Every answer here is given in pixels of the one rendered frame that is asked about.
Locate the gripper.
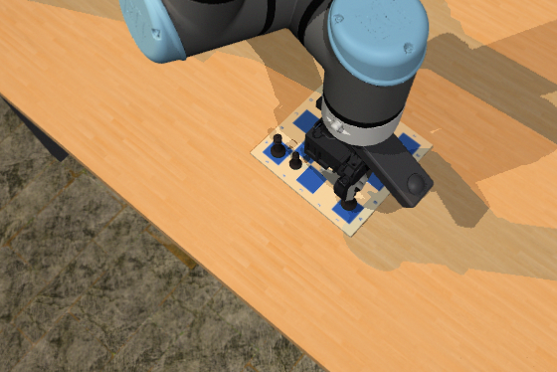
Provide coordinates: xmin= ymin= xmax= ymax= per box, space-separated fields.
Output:
xmin=304 ymin=117 xmax=372 ymax=201

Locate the blue and cream chessboard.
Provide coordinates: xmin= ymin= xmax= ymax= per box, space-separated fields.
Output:
xmin=251 ymin=84 xmax=433 ymax=238

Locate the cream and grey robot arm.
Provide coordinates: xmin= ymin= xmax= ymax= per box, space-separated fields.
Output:
xmin=118 ymin=0 xmax=434 ymax=208

